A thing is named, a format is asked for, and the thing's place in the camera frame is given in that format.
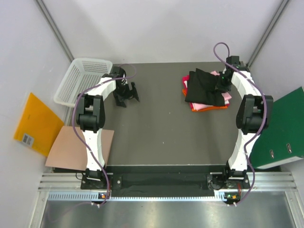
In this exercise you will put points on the aluminium rail frame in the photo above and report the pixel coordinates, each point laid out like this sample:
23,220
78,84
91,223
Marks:
273,202

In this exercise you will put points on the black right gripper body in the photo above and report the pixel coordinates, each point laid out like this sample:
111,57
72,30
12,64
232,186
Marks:
223,85

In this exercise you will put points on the grey slotted cable duct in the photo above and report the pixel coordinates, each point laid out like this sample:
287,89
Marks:
98,196

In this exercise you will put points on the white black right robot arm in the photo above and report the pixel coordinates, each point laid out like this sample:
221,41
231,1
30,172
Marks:
252,118

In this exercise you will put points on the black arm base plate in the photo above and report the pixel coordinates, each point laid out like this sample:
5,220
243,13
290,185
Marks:
164,180

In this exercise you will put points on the green ring binder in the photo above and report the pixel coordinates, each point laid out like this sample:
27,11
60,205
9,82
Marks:
283,141

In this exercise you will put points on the orange folded t-shirt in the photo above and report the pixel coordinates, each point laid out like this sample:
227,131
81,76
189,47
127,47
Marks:
204,109

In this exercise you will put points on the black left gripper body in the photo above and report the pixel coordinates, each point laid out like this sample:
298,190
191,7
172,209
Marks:
123,93

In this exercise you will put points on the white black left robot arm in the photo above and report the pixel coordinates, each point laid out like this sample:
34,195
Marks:
89,114

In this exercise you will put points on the pink cardboard sheet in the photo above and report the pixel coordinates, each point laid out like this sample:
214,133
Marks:
68,152

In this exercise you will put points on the orange padded envelope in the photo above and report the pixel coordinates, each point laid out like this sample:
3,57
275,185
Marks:
39,126

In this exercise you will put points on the black printed t-shirt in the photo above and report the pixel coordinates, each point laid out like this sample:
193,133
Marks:
201,89

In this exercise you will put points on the white perforated plastic basket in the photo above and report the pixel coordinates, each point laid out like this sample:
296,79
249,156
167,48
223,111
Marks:
82,74

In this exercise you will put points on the magenta folded t-shirt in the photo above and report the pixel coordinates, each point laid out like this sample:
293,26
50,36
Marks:
185,83

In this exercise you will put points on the light pink folded t-shirt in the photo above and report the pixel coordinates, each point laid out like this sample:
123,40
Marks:
201,93

